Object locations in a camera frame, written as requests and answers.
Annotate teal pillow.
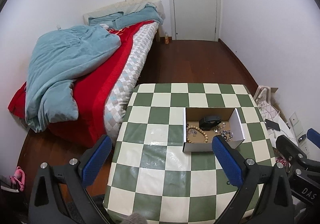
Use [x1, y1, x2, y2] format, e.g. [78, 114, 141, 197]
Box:
[88, 4, 163, 30]

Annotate checkered patterned mattress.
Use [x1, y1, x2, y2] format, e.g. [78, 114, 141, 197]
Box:
[104, 21, 159, 144]

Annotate white plastic bag red print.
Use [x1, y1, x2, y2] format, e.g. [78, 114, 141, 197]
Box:
[275, 156, 290, 169]

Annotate white cardboard box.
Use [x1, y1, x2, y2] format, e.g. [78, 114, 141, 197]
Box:
[182, 108, 246, 152]

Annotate wooden bead bracelet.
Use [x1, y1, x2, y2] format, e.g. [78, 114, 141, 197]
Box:
[186, 125, 209, 144]

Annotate black smartwatch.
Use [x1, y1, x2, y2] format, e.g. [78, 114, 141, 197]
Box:
[199, 115, 221, 131]

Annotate red bed sheet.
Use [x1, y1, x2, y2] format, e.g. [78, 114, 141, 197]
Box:
[8, 21, 153, 148]

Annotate orange bottle on floor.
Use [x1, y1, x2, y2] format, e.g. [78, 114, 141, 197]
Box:
[164, 32, 170, 44]

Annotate wall power sockets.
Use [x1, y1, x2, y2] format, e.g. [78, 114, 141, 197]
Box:
[289, 112, 309, 155]

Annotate green white checkered tablecloth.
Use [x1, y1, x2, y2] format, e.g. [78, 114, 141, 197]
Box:
[103, 83, 275, 223]

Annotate pink slipper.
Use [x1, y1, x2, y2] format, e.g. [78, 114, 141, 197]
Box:
[10, 166, 25, 191]

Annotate thin silver charm bracelet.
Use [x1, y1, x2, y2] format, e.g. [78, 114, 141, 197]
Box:
[213, 122, 227, 133]

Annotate teal blue duvet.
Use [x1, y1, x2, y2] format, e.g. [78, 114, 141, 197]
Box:
[25, 25, 121, 132]

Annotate white door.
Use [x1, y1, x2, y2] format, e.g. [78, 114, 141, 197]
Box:
[169, 0, 221, 41]

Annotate thick silver chain bracelet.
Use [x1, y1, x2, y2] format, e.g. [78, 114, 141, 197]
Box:
[220, 130, 234, 142]

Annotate black charger plug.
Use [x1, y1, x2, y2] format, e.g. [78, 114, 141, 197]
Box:
[298, 134, 306, 143]

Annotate black smartphone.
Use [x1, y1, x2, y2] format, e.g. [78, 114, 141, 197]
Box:
[265, 119, 280, 131]

